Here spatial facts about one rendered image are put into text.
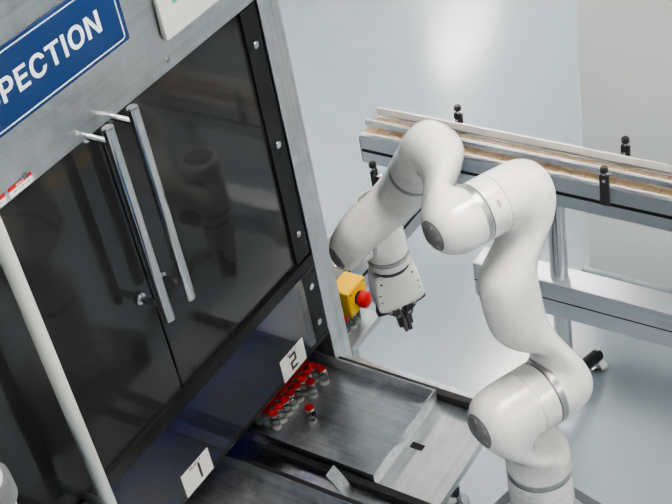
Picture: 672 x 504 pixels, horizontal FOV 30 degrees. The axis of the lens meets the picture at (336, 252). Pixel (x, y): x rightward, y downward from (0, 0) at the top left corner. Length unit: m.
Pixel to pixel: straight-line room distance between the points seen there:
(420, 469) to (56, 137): 1.06
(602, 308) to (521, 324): 1.40
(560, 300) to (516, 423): 1.40
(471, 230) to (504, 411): 0.35
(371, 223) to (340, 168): 2.75
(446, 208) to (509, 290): 0.19
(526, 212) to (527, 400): 0.34
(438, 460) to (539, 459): 0.42
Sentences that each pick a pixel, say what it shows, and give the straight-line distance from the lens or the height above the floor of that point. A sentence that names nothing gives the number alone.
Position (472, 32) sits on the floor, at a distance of 5.80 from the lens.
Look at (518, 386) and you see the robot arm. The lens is 2.15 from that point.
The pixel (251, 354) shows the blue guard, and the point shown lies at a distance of 2.53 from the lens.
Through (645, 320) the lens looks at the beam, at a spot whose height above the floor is 0.51.
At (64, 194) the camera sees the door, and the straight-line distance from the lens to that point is 2.02.
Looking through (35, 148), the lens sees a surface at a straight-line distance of 1.94.
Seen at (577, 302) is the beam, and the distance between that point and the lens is 3.48.
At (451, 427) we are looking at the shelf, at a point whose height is 0.88.
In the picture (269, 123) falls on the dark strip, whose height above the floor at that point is 1.56.
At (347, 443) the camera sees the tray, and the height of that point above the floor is 0.88.
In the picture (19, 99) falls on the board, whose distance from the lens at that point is 1.90.
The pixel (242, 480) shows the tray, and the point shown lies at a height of 0.88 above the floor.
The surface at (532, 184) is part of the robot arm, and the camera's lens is 1.99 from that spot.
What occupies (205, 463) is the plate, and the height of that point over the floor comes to 1.02.
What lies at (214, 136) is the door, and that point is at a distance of 2.28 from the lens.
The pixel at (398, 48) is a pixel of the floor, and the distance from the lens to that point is 5.76.
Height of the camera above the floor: 2.80
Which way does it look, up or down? 38 degrees down
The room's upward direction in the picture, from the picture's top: 12 degrees counter-clockwise
